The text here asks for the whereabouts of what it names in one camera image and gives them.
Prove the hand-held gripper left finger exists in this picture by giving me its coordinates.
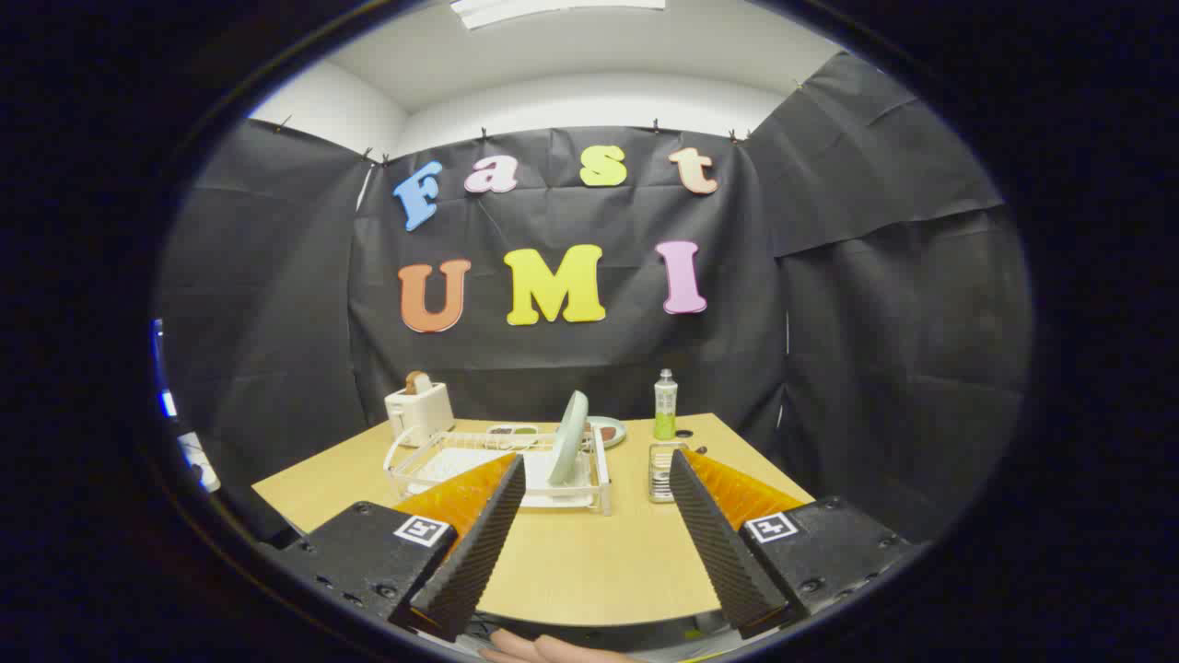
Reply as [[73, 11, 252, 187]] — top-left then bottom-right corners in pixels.
[[267, 451, 528, 644]]

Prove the metal wire basket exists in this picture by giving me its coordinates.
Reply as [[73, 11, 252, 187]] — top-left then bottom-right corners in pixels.
[[648, 443, 690, 504]]

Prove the white ceiling light panel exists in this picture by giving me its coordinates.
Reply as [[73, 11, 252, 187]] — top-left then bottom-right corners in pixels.
[[449, 0, 666, 30]]

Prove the white toaster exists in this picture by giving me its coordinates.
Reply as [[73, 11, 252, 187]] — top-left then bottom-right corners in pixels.
[[384, 382, 455, 448]]

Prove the green drink bottle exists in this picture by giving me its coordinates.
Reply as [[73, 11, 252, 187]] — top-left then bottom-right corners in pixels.
[[654, 369, 679, 441]]

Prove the light green plate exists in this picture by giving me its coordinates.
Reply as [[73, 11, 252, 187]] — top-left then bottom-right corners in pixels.
[[548, 390, 590, 487]]

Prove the black backdrop cloth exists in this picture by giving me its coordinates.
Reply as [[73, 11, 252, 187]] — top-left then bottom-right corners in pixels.
[[157, 51, 1033, 544]]

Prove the white wire dish rack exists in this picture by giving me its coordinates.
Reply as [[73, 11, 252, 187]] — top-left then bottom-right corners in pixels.
[[384, 425, 613, 517]]

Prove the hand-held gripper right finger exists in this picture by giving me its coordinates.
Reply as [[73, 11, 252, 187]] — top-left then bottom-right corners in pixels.
[[668, 448, 927, 641]]

